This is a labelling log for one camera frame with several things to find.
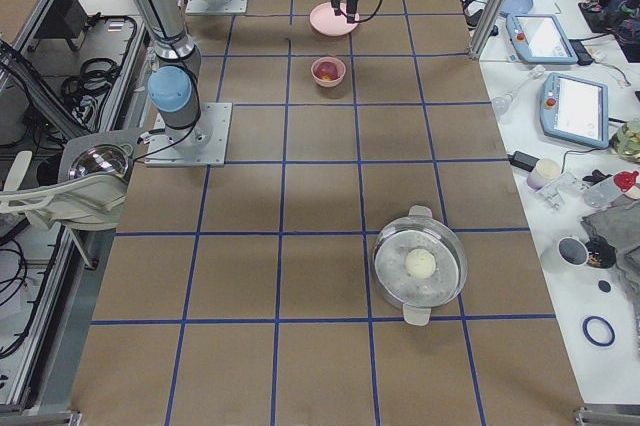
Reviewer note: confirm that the red apple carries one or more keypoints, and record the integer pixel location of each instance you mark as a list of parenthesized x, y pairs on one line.
[(326, 71)]

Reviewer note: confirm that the pink plate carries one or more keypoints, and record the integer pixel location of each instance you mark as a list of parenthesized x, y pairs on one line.
[(324, 21)]

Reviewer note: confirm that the pink bowl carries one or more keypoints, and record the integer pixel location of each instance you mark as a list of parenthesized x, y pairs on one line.
[(341, 69)]

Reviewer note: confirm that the light blue plate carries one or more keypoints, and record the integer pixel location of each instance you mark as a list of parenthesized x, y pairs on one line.
[(516, 7)]

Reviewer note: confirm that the far teach pendant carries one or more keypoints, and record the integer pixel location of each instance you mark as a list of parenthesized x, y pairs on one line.
[(540, 39)]

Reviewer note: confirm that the teach pendant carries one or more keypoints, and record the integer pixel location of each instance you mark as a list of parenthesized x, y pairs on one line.
[(540, 39), (575, 110)]

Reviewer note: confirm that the black power adapter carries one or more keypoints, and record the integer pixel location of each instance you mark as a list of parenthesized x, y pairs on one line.
[(523, 161)]

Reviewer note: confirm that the near teach pendant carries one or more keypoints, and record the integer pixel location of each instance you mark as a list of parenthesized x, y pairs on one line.
[(575, 110)]

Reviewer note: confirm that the lavender cup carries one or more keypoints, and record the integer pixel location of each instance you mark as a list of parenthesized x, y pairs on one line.
[(544, 172)]

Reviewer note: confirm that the white bun in pot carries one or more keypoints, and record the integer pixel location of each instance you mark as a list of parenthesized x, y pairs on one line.
[(420, 263)]

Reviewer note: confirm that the glass pot lid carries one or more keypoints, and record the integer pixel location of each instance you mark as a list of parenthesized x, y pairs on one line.
[(104, 152)]

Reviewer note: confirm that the red cap bottle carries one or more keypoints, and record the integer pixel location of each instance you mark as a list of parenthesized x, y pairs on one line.
[(605, 192)]

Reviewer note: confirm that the white mug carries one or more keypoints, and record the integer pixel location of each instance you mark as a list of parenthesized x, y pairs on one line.
[(564, 254)]

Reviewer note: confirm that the grey cloth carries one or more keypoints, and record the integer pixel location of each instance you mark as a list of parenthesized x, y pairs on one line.
[(619, 226)]

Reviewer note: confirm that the steel pot with handles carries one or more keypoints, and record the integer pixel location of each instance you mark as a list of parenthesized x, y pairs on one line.
[(416, 298)]

